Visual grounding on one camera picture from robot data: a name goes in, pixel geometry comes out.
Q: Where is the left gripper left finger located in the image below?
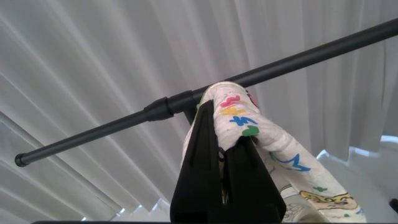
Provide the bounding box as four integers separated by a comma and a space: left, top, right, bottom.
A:
170, 99, 225, 223

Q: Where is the cream printed garment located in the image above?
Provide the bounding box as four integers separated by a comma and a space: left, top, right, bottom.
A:
180, 81, 368, 223

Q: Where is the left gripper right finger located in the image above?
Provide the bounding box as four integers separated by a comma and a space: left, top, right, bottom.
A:
222, 136, 287, 223

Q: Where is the black clothes rack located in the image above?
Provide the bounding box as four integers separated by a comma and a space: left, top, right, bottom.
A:
14, 17, 398, 215

